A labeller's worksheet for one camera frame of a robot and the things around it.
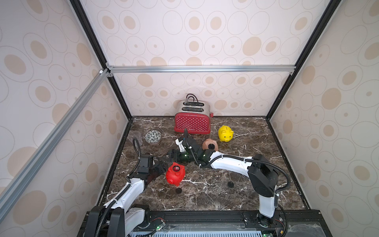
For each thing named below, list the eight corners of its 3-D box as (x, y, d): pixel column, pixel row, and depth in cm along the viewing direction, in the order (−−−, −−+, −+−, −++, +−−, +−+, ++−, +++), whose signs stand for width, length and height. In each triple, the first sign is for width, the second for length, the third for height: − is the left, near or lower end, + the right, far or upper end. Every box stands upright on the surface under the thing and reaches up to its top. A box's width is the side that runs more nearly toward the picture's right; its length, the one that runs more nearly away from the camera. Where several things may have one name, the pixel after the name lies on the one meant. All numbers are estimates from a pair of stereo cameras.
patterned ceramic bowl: (145, 144, 106) (143, 140, 102) (147, 134, 111) (146, 130, 108) (160, 144, 106) (159, 140, 102) (162, 134, 111) (161, 130, 108)
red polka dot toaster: (176, 134, 111) (174, 117, 97) (178, 115, 124) (176, 97, 110) (210, 134, 111) (213, 117, 97) (208, 115, 124) (210, 97, 110)
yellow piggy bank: (223, 145, 105) (225, 137, 97) (215, 135, 111) (216, 126, 103) (231, 142, 107) (234, 133, 99) (223, 131, 113) (225, 122, 105)
